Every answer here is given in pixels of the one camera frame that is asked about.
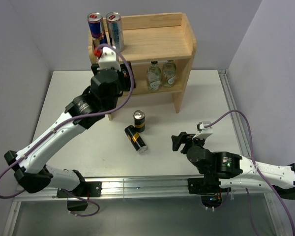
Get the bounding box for clear glass bottle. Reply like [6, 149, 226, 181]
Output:
[147, 61, 161, 91]
[162, 60, 176, 88]

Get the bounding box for blue silver Red Bull can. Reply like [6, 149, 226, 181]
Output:
[87, 12, 108, 48]

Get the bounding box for black yellow can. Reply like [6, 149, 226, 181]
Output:
[124, 125, 148, 154]
[133, 110, 146, 133]

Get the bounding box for silver light-blue energy can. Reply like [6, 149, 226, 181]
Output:
[106, 12, 124, 52]

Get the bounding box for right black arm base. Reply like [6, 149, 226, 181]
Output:
[187, 177, 231, 211]

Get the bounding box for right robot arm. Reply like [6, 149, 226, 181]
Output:
[171, 132, 295, 200]

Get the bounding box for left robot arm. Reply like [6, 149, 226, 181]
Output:
[4, 60, 135, 196]

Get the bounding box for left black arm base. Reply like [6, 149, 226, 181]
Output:
[56, 181, 102, 212]

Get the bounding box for wooden two-tier shelf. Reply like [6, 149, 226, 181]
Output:
[88, 12, 198, 121]

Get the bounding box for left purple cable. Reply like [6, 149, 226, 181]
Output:
[0, 43, 136, 217]

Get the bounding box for purple cable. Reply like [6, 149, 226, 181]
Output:
[205, 110, 295, 236]
[0, 43, 136, 217]

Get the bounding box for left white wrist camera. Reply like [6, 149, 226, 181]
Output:
[94, 47, 121, 71]

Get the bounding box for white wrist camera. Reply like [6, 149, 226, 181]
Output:
[94, 47, 121, 71]
[194, 121, 213, 140]

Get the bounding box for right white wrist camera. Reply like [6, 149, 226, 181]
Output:
[194, 121, 213, 140]

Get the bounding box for aluminium mounting rail frame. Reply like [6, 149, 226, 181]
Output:
[4, 69, 286, 236]

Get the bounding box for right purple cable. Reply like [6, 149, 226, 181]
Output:
[205, 110, 295, 236]

